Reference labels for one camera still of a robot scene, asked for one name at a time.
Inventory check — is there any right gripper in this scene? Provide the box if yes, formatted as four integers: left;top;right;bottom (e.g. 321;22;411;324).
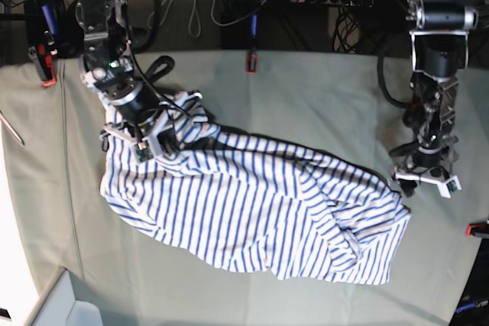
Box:
99;91;202;162

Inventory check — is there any blue white striped t-shirt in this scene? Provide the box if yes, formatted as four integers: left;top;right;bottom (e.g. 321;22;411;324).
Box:
100;93;410;285

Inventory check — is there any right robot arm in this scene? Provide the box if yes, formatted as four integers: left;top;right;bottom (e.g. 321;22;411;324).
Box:
76;0;187;163

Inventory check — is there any red black clamp right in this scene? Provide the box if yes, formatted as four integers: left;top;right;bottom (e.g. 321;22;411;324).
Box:
465;219;489;240

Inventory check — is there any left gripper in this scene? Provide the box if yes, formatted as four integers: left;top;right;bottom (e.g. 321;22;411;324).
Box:
389;142;462;199

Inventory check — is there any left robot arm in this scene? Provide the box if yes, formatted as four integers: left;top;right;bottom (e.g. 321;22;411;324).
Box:
377;0;479;199

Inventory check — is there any red black middle clamp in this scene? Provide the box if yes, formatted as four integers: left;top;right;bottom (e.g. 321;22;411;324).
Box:
245;49;257;74

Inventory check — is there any red black clamp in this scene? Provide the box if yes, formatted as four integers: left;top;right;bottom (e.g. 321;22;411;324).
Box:
23;0;60;88
245;49;257;74
465;219;489;240

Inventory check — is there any green table cloth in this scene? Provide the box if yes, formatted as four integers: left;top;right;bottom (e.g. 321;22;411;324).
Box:
1;51;488;325

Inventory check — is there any white cable on floor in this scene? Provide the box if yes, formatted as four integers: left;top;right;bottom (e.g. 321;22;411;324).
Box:
147;0;230;39

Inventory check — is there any white plastic bin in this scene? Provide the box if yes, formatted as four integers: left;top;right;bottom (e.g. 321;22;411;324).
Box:
0;266;104;326

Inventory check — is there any red black clamp left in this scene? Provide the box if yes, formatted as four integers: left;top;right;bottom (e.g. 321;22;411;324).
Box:
23;0;60;88

